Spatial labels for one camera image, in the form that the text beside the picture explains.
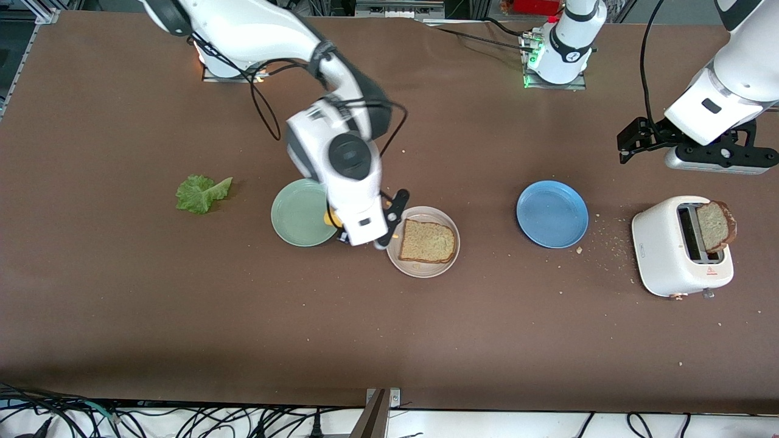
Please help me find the yellow squeeze bottle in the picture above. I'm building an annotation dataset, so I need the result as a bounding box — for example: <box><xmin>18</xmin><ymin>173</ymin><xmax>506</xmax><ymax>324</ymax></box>
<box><xmin>321</xmin><ymin>208</ymin><xmax>400</xmax><ymax>239</ymax></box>

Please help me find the brown bread slice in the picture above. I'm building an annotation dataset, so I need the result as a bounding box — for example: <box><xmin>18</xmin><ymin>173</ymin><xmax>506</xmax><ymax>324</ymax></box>
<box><xmin>399</xmin><ymin>219</ymin><xmax>457</xmax><ymax>264</ymax></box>
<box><xmin>696</xmin><ymin>200</ymin><xmax>738</xmax><ymax>254</ymax></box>

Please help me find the green lettuce leaf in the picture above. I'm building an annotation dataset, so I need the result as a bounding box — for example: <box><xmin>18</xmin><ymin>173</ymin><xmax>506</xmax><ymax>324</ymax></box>
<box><xmin>175</xmin><ymin>175</ymin><xmax>234</xmax><ymax>215</ymax></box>

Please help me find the pale green plate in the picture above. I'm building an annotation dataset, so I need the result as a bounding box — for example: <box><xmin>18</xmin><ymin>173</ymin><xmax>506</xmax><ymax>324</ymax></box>
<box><xmin>271</xmin><ymin>178</ymin><xmax>341</xmax><ymax>248</ymax></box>

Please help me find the beige plate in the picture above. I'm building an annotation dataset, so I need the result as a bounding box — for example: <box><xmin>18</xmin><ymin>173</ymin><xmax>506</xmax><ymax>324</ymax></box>
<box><xmin>385</xmin><ymin>206</ymin><xmax>461</xmax><ymax>279</ymax></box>

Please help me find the blue plate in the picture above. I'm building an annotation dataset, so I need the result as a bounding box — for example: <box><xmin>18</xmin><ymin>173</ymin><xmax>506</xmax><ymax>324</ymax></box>
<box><xmin>516</xmin><ymin>180</ymin><xmax>590</xmax><ymax>249</ymax></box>

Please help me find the white toaster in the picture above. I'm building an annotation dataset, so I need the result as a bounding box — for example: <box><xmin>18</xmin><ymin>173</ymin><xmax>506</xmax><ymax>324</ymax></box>
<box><xmin>631</xmin><ymin>195</ymin><xmax>735</xmax><ymax>301</ymax></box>

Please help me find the red box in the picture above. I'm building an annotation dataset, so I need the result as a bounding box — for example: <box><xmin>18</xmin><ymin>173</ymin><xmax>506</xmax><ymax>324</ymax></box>
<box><xmin>500</xmin><ymin>0</ymin><xmax>562</xmax><ymax>16</ymax></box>

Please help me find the grey metal bar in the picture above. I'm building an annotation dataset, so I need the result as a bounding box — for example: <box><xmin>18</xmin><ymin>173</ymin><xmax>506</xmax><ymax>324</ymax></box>
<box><xmin>349</xmin><ymin>389</ymin><xmax>388</xmax><ymax>438</ymax></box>

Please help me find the grey metal equipment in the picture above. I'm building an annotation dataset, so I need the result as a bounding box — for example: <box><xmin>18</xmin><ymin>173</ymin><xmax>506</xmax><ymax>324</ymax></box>
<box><xmin>355</xmin><ymin>0</ymin><xmax>446</xmax><ymax>19</ymax></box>

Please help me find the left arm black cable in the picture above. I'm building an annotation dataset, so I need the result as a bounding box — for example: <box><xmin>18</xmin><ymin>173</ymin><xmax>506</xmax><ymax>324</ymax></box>
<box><xmin>640</xmin><ymin>0</ymin><xmax>665</xmax><ymax>122</ymax></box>

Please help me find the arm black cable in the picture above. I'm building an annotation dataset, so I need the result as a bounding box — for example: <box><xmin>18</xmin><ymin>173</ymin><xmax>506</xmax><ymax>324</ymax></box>
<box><xmin>640</xmin><ymin>0</ymin><xmax>665</xmax><ymax>122</ymax></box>
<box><xmin>186</xmin><ymin>33</ymin><xmax>408</xmax><ymax>160</ymax></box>

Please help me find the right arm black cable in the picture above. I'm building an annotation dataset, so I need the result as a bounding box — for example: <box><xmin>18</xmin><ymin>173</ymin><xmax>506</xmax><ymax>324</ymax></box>
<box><xmin>186</xmin><ymin>33</ymin><xmax>408</xmax><ymax>160</ymax></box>

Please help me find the black table cable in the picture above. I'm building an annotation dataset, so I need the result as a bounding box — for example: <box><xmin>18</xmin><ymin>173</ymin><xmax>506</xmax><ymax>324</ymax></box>
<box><xmin>426</xmin><ymin>23</ymin><xmax>537</xmax><ymax>54</ymax></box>
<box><xmin>481</xmin><ymin>17</ymin><xmax>536</xmax><ymax>38</ymax></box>

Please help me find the small metal bracket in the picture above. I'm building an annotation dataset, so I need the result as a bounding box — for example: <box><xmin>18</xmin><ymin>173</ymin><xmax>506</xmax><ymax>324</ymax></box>
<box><xmin>365</xmin><ymin>388</ymin><xmax>402</xmax><ymax>409</ymax></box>

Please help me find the teal floor cable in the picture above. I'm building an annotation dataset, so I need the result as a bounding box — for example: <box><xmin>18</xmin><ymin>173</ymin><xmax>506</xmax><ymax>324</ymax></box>
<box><xmin>78</xmin><ymin>400</ymin><xmax>124</xmax><ymax>423</ymax></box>

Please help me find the aluminium table frame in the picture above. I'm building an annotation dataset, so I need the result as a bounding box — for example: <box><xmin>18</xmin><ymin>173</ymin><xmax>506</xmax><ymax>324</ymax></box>
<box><xmin>0</xmin><ymin>6</ymin><xmax>60</xmax><ymax>119</ymax></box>

